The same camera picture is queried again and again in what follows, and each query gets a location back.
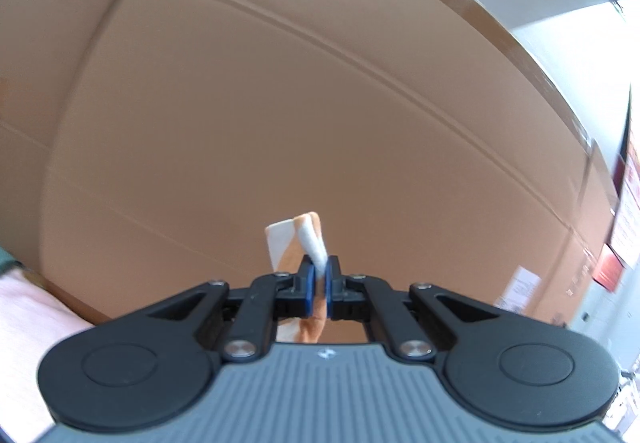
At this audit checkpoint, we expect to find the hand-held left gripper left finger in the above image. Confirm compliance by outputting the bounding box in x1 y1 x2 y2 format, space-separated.
147 255 316 364

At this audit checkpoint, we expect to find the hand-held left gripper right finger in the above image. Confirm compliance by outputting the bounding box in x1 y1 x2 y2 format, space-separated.
326 255 493 363

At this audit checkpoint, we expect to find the orange white striped garment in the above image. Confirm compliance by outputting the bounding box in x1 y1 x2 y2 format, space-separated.
264 210 331 344

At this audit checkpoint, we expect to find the large labelled cardboard box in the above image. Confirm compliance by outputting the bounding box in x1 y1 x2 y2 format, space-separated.
42 0 623 331

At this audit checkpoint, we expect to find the white shipping label with codes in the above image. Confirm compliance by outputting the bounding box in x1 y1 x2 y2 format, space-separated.
497 265 541 314

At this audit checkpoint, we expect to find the cardboard box with tape patch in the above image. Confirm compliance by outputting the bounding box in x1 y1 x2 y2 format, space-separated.
575 123 623 324

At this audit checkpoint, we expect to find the pink fleece blanket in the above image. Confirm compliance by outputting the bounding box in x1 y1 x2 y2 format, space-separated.
0 268 96 443

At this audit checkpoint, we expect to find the light teal cloth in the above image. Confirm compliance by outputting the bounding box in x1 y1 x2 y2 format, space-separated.
0 247 25 280

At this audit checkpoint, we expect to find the cardboard box with small sticker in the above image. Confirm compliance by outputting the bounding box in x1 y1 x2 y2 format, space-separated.
0 0 151 326

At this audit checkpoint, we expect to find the red wall poster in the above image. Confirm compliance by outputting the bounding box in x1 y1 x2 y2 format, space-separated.
592 243 632 294

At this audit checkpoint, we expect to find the wall calendar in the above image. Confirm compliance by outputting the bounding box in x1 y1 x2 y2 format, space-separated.
610 123 640 269

